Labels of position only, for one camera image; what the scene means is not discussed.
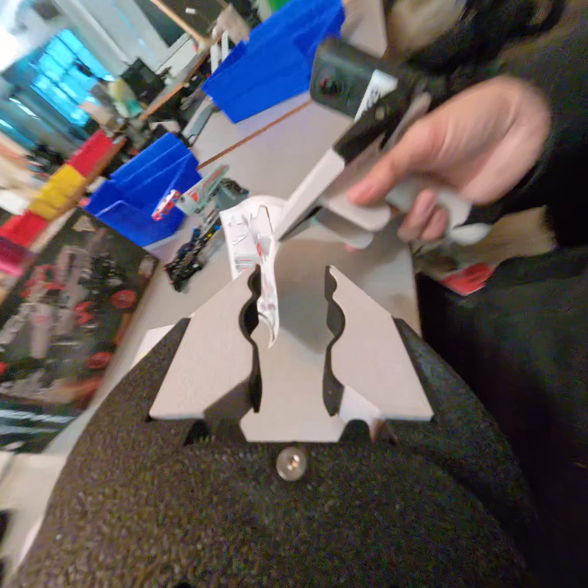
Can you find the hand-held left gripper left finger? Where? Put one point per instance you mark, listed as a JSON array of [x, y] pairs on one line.
[[206, 363]]

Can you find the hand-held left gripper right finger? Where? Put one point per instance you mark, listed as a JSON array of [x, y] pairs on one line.
[[381, 367]]

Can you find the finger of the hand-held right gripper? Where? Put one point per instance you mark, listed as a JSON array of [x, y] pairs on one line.
[[307, 193]]

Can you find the white sticker sheet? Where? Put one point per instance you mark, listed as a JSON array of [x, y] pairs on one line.
[[250, 234]]

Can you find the person's right forearm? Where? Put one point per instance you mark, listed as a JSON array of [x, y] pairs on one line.
[[565, 160]]

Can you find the grey desk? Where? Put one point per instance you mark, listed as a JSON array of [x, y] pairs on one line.
[[303, 285]]

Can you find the person's right hand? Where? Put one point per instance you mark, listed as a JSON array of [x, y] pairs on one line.
[[473, 142]]

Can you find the black toy chassis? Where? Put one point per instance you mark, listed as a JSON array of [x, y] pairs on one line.
[[188, 262]]

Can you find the grey red toy part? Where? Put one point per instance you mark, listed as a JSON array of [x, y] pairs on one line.
[[202, 193]]

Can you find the blue plastic bin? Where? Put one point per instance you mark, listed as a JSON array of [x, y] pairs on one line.
[[275, 59], [138, 206]]

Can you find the black hoodie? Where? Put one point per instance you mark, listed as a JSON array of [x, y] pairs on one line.
[[505, 367]]

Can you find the red white toy piece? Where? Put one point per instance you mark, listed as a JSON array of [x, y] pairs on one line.
[[166, 206]]

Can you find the dark toy set box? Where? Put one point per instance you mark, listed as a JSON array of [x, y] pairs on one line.
[[59, 321]]

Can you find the red plastic bin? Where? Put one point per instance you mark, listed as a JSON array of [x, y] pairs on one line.
[[92, 149], [23, 227]]

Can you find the yellow plastic bin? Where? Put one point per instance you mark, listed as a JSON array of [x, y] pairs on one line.
[[59, 188]]

